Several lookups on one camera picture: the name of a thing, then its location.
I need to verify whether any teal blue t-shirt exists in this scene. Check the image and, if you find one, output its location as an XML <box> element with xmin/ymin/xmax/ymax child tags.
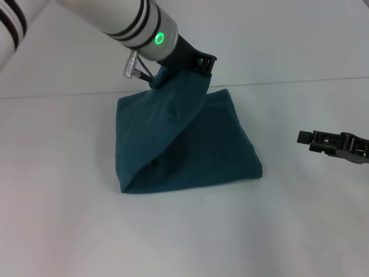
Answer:
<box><xmin>116</xmin><ymin>65</ymin><xmax>263</xmax><ymax>195</ymax></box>

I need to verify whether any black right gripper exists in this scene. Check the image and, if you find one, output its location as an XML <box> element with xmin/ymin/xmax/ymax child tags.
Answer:
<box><xmin>296</xmin><ymin>130</ymin><xmax>369</xmax><ymax>166</ymax></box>

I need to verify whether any silver round connector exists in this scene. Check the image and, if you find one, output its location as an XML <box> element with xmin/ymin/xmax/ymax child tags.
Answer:
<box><xmin>123</xmin><ymin>50</ymin><xmax>140</xmax><ymax>78</ymax></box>

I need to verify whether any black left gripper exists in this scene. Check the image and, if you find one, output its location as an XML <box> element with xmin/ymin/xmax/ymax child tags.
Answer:
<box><xmin>156</xmin><ymin>34</ymin><xmax>217</xmax><ymax>78</ymax></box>

